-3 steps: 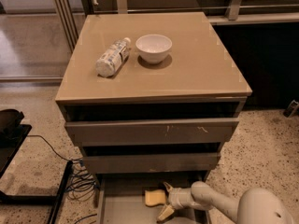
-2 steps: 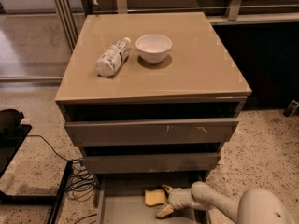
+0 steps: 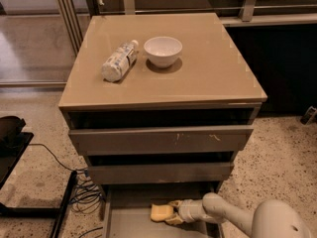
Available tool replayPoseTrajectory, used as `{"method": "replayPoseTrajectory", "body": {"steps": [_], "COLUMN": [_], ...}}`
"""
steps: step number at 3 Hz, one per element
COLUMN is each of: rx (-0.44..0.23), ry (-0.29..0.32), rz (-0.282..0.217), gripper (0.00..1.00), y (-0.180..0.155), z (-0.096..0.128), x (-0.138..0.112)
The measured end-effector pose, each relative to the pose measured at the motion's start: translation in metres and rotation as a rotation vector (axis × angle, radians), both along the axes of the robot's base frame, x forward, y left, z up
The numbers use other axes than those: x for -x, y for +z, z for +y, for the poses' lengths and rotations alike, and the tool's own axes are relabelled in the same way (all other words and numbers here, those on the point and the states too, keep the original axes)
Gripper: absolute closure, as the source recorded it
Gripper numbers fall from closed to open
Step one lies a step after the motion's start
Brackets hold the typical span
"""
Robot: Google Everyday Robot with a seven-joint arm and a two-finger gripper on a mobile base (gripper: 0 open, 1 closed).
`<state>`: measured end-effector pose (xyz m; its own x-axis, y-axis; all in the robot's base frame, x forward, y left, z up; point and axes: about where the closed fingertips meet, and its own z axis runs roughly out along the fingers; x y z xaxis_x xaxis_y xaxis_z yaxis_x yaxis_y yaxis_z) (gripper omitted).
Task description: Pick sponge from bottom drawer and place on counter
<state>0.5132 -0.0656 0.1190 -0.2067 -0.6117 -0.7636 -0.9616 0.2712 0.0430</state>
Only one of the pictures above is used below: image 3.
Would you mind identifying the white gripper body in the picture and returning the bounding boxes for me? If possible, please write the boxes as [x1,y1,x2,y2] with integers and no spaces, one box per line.
[178,199,206,223]

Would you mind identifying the yellow sponge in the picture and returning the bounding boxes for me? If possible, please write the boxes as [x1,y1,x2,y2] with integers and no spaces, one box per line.
[151,204,173,222]

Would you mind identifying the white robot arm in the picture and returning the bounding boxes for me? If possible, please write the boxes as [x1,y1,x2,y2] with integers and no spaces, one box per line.
[164,192,314,238]

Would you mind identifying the middle grey drawer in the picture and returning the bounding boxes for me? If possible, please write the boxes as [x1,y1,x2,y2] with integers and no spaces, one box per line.
[88,163,234,184]

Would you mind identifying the grey drawer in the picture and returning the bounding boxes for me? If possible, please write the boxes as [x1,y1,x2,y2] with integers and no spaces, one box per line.
[102,183,224,238]
[69,125,253,156]
[88,163,234,184]

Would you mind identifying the bottom grey drawer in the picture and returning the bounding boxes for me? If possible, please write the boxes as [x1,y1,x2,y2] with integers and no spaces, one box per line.
[102,183,224,238]

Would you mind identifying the top grey drawer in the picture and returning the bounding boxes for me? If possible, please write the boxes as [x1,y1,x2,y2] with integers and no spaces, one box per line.
[69,125,253,156]

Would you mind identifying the grey drawer cabinet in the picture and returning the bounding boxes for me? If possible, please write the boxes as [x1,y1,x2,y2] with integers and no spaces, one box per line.
[58,13,266,190]

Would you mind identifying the small dark floor object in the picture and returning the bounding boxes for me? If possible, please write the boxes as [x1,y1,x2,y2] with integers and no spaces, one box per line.
[300,106,317,125]

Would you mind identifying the white bowl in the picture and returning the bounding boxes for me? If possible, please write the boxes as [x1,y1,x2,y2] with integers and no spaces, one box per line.
[144,37,182,68]

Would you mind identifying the clear plastic water bottle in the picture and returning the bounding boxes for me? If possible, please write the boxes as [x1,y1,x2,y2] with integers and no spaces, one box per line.
[101,40,139,82]

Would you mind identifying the black stand base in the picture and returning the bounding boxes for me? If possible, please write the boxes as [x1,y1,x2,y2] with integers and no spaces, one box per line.
[0,115,78,238]

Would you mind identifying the black floor cables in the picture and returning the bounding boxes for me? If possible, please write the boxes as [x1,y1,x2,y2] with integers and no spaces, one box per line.
[29,143,105,238]

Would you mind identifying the metal shelf rail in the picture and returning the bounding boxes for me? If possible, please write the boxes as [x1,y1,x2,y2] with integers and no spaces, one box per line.
[87,0,317,27]

